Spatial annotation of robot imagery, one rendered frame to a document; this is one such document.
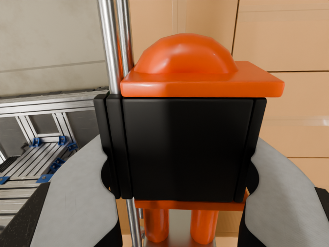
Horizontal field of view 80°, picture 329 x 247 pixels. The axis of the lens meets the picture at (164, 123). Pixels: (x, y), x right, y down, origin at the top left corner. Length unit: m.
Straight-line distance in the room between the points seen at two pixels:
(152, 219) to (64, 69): 1.42
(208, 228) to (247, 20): 0.71
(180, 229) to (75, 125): 1.26
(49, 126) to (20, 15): 0.68
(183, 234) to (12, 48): 1.60
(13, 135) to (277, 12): 1.63
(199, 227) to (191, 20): 0.68
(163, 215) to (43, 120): 1.37
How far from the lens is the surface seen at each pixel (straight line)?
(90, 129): 1.38
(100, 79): 1.45
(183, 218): 0.21
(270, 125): 0.97
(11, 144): 1.76
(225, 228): 0.47
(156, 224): 0.17
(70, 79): 1.53
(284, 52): 0.87
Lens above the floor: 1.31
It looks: 62 degrees down
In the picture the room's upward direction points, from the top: 174 degrees counter-clockwise
